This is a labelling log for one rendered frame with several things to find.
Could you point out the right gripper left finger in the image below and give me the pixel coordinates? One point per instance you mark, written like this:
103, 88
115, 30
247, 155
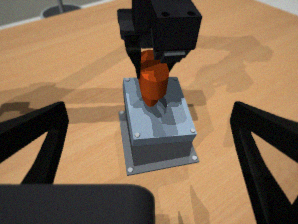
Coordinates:
18, 132

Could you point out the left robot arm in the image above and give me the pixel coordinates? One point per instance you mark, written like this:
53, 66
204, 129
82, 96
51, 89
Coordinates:
174, 26

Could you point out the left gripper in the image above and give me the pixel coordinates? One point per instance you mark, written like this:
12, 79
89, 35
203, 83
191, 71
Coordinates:
136, 41

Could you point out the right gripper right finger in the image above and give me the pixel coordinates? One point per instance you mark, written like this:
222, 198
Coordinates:
269, 203

